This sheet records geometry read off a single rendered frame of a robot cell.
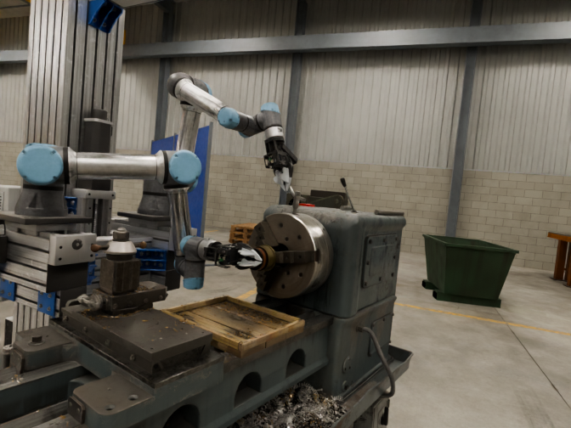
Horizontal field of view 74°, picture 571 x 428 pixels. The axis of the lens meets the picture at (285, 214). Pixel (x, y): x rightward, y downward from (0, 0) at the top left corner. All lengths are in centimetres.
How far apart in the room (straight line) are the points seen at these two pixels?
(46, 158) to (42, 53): 66
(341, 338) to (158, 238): 86
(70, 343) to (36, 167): 52
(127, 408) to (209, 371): 19
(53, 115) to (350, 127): 1039
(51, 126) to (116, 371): 109
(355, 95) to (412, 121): 184
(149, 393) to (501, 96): 1147
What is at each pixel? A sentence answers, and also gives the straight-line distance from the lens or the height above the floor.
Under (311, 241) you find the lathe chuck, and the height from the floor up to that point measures 115.
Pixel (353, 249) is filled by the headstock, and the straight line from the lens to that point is 142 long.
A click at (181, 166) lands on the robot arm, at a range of 134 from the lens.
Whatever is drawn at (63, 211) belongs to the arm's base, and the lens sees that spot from 147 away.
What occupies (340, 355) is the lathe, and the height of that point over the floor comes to 72.
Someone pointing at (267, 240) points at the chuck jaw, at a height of 113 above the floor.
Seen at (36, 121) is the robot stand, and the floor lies 150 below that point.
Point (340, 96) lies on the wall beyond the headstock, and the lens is 1197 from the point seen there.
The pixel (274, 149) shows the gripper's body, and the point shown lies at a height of 148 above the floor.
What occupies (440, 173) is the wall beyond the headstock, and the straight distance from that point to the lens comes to 1127.
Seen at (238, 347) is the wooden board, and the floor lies 89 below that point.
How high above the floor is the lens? 131
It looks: 3 degrees down
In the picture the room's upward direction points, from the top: 5 degrees clockwise
